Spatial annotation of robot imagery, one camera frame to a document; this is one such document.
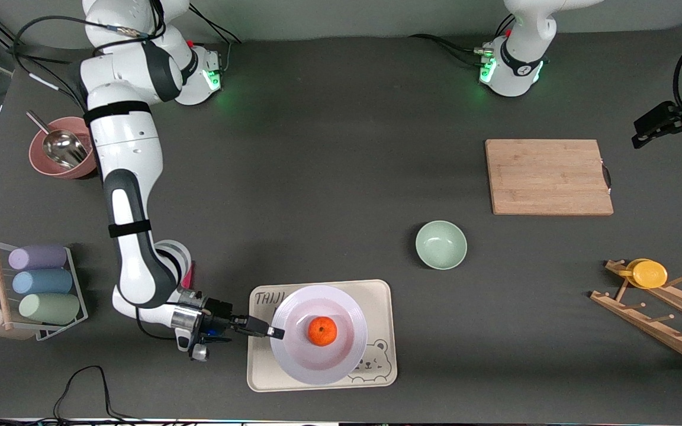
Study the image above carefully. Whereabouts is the orange fruit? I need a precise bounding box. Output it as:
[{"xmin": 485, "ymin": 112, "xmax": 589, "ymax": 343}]
[{"xmin": 308, "ymin": 317, "xmax": 338, "ymax": 347}]

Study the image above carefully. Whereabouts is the white round plate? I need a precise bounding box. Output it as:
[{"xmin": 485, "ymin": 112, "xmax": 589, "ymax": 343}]
[{"xmin": 270, "ymin": 285, "xmax": 369, "ymax": 386}]

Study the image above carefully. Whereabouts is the wooden cutting board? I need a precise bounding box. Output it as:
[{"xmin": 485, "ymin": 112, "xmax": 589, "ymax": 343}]
[{"xmin": 485, "ymin": 139, "xmax": 615, "ymax": 216}]

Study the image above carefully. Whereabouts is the beige bear print tray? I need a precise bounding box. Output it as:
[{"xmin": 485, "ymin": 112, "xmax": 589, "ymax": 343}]
[{"xmin": 247, "ymin": 279, "xmax": 398, "ymax": 393}]

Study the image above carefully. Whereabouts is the yellow round lid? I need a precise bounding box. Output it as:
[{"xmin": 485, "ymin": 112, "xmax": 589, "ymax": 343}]
[{"xmin": 625, "ymin": 259, "xmax": 668, "ymax": 289}]

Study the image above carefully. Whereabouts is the green plastic cup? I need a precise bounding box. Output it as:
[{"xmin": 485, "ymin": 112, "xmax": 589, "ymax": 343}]
[{"xmin": 18, "ymin": 293, "xmax": 81, "ymax": 325}]

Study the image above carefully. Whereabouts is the blue plastic cup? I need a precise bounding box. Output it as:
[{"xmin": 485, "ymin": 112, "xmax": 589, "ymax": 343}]
[{"xmin": 12, "ymin": 269, "xmax": 74, "ymax": 295}]

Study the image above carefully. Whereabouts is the wooden peg drying rack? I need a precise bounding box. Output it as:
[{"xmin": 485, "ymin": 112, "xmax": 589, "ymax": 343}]
[{"xmin": 590, "ymin": 259, "xmax": 682, "ymax": 372}]

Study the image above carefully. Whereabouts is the green bowl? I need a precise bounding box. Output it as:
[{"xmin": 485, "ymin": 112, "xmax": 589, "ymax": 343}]
[{"xmin": 415, "ymin": 220, "xmax": 468, "ymax": 271}]

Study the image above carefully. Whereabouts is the purple plastic cup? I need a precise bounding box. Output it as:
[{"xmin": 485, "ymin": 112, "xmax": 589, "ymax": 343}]
[{"xmin": 8, "ymin": 244, "xmax": 68, "ymax": 271}]

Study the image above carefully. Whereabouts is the metal scoop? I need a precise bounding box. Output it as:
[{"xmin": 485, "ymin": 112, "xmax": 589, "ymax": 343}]
[{"xmin": 26, "ymin": 111, "xmax": 90, "ymax": 169}]

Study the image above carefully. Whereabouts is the pink bowl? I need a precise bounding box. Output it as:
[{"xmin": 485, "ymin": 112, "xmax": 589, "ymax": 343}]
[{"xmin": 28, "ymin": 117, "xmax": 98, "ymax": 179}]

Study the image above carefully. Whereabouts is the black floor cable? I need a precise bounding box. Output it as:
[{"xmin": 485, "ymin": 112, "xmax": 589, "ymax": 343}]
[{"xmin": 51, "ymin": 365, "xmax": 140, "ymax": 424}]

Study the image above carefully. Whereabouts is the black left base cable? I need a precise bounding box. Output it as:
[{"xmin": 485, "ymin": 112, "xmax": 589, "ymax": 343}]
[{"xmin": 409, "ymin": 34, "xmax": 490, "ymax": 67}]

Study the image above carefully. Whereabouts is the black base cable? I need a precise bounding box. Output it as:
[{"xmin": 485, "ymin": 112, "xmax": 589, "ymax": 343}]
[
  {"xmin": 409, "ymin": 34, "xmax": 490, "ymax": 67},
  {"xmin": 187, "ymin": 3, "xmax": 244, "ymax": 69}
]

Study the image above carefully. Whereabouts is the black right base cable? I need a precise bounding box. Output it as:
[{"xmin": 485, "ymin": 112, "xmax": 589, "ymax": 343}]
[{"xmin": 187, "ymin": 3, "xmax": 244, "ymax": 69}]

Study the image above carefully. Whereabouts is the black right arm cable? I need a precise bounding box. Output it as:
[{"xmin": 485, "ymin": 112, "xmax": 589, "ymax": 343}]
[{"xmin": 12, "ymin": 0, "xmax": 167, "ymax": 113}]

